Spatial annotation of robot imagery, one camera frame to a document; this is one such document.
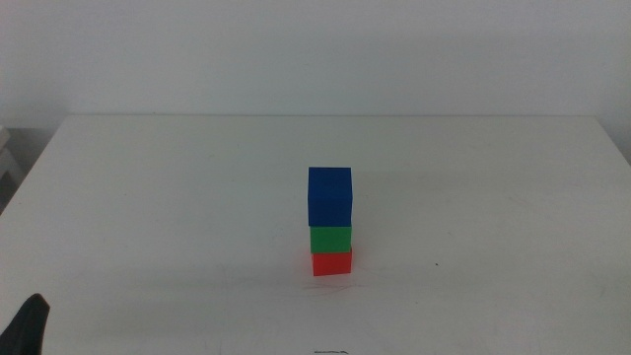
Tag blue cube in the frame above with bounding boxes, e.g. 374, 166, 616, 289
307, 166, 354, 228

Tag green cube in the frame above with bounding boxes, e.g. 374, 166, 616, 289
309, 225, 353, 255

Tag red cube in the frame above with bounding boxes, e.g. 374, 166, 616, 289
311, 248, 354, 277

